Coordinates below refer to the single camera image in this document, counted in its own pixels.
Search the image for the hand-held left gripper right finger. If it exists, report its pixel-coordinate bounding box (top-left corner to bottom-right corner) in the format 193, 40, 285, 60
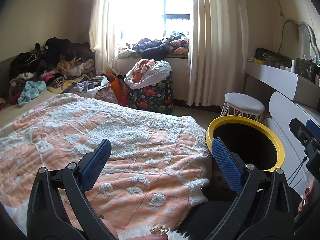
211, 137, 295, 240

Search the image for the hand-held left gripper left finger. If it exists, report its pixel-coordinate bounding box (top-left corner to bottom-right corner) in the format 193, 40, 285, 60
26, 139, 118, 240

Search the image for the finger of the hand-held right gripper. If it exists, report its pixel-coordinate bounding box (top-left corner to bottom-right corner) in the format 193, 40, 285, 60
289, 118, 312, 143
306, 119, 320, 139

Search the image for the yellow-rimmed black trash bin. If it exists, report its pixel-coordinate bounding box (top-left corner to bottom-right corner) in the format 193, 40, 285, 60
205, 116, 285, 173

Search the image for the person's right hand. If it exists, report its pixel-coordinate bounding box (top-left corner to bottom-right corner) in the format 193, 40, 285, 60
297, 185, 313, 214

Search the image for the person's left hand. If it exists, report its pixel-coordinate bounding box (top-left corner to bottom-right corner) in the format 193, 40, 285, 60
99, 215, 169, 240

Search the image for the white rounded cabinet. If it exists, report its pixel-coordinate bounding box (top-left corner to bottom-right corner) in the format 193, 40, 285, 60
262, 91, 320, 195

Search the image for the peach and white blanket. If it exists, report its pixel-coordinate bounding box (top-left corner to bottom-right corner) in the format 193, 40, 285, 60
0, 92, 213, 240

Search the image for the white dressing table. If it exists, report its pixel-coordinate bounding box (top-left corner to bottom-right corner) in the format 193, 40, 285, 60
245, 61, 320, 105

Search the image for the clear cosmetics organizer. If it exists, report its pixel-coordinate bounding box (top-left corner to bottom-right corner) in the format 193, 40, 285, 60
295, 56, 320, 83

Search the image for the pink floral bag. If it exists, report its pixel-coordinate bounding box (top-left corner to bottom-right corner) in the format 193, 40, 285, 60
95, 86, 119, 104

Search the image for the lilac cloth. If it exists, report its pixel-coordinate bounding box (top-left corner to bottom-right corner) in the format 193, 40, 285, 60
71, 81, 89, 94

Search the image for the white grey tote bag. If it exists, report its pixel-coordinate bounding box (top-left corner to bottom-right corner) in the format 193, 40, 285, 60
85, 76, 110, 98

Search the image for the orange bag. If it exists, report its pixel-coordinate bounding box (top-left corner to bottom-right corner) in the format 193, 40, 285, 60
105, 72, 130, 107

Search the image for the black bag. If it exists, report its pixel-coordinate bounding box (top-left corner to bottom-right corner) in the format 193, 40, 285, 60
255, 47, 275, 62

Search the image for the beige bed sheet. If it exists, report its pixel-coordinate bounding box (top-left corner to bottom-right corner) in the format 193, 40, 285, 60
0, 90, 58, 130

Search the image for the dinosaur print fabric basket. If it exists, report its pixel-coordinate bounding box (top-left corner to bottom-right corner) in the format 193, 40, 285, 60
125, 71, 174, 114

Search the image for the curved vanity mirror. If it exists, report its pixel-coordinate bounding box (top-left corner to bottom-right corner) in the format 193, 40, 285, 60
281, 19, 320, 58

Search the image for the light blue cloth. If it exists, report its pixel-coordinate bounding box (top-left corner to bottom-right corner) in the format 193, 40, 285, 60
18, 81, 47, 106

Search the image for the peach cloth bundle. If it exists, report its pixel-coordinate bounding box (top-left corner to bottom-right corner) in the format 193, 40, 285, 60
132, 59, 157, 83

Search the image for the white plastic bag of clothes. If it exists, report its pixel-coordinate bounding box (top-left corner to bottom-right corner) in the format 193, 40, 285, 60
124, 59, 172, 90

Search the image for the wide cream curtain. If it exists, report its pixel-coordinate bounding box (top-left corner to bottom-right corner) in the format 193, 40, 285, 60
187, 0, 247, 107

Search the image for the large pile of clothes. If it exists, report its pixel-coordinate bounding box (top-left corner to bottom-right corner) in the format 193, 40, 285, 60
9, 37, 97, 95

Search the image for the grey bed headboard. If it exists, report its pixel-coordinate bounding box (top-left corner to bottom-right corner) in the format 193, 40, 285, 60
0, 55, 15, 98

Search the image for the heap of jackets and quilts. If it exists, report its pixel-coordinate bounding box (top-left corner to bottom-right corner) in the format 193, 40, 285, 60
117, 31, 190, 59

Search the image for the narrow cream curtain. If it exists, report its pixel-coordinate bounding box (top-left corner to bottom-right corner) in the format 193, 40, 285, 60
89, 0, 130, 77

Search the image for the dark-framed window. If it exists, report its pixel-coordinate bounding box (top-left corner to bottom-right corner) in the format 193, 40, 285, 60
117, 0, 198, 50

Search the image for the black power cable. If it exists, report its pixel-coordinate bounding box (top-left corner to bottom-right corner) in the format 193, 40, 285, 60
286, 155, 308, 184

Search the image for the white wire-frame stool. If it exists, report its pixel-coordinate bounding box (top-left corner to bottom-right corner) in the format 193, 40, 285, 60
220, 92, 265, 124

